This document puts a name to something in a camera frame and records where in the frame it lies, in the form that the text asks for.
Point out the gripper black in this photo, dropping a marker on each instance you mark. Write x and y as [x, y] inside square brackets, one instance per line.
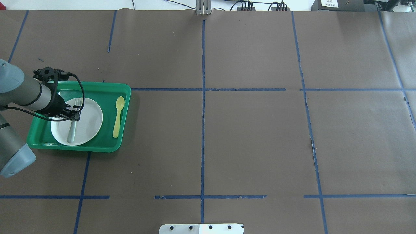
[55, 104]

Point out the pale green plastic fork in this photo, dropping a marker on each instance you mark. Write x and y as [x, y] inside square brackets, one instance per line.
[72, 129]

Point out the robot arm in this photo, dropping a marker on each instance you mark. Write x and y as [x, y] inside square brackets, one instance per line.
[35, 95]

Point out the white round plate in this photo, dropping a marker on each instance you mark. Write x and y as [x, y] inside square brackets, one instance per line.
[91, 119]

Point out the yellow plastic spoon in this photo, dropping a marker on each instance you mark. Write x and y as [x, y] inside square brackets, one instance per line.
[120, 104]

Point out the black box device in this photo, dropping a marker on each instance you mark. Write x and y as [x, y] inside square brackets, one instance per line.
[338, 5]

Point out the aluminium frame post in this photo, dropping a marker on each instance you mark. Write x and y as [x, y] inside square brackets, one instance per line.
[203, 7]

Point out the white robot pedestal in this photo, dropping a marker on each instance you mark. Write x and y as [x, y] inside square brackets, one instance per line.
[215, 228]

